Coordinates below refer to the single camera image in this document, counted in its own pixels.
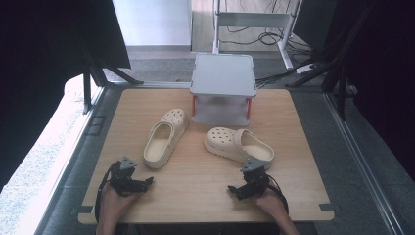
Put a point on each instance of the person's right hand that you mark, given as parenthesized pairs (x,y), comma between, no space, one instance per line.
(273,207)

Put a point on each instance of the black tape piece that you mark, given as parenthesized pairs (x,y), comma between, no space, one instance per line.
(327,207)

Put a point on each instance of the black curtain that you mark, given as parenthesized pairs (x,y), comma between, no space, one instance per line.
(39,65)
(385,65)

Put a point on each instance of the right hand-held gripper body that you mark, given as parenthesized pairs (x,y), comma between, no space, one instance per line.
(256,182)

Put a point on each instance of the aluminium frame rail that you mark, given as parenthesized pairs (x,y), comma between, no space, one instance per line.
(70,166)
(359,163)

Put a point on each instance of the person's left hand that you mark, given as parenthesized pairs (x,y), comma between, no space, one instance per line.
(112,207)

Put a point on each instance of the black metal stand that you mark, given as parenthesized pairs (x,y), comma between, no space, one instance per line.
(86,93)
(341,98)

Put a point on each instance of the white power strip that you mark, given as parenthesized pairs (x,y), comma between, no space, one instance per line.
(305,68)

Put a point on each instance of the cream clog shoe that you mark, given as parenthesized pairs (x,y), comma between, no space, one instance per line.
(163,143)
(225,141)

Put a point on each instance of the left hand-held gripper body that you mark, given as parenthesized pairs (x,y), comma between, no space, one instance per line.
(123,181)

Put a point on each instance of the grey shoe rack orange posts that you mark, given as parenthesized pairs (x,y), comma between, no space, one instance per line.
(222,75)

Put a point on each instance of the white metal stand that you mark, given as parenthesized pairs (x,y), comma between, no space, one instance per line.
(251,19)

